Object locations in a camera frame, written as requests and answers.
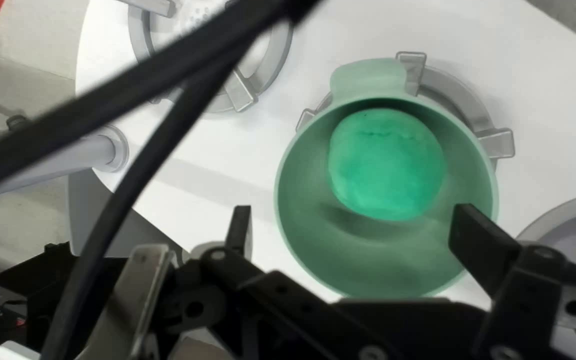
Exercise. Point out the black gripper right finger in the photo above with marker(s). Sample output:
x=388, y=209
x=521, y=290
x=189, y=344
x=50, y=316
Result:
x=532, y=288

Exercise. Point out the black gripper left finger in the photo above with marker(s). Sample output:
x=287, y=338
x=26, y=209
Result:
x=238, y=237

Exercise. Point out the grey burner grate under bowl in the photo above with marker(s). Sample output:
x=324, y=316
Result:
x=406, y=82

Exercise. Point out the mint green bowl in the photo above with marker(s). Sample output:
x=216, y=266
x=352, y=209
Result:
x=366, y=258

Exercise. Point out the grey toy faucet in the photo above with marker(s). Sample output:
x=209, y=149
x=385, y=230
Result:
x=105, y=151

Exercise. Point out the white toy kitchen unit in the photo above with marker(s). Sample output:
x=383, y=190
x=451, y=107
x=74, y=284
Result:
x=516, y=59

